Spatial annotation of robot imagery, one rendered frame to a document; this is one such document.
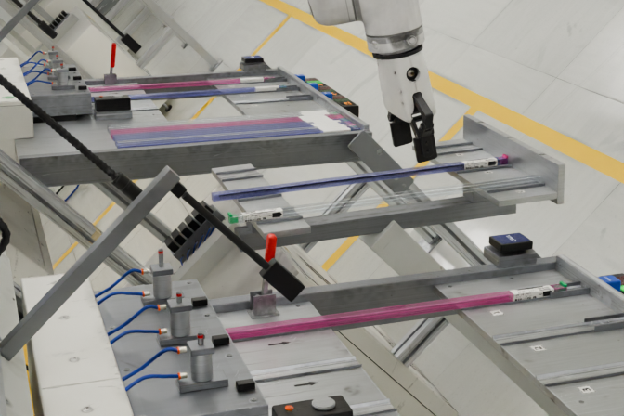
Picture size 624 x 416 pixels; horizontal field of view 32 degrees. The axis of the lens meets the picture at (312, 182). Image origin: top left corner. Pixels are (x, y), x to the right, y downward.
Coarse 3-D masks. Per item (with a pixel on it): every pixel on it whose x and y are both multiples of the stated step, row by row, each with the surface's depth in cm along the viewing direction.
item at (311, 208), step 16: (528, 176) 173; (400, 192) 167; (416, 192) 167; (432, 192) 168; (448, 192) 169; (464, 192) 170; (288, 208) 162; (304, 208) 162; (320, 208) 163; (336, 208) 164
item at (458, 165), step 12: (408, 168) 179; (420, 168) 179; (432, 168) 179; (444, 168) 180; (456, 168) 181; (312, 180) 174; (324, 180) 174; (336, 180) 174; (348, 180) 175; (360, 180) 176; (372, 180) 176; (216, 192) 170; (228, 192) 170; (240, 192) 170; (252, 192) 171; (264, 192) 171; (276, 192) 172
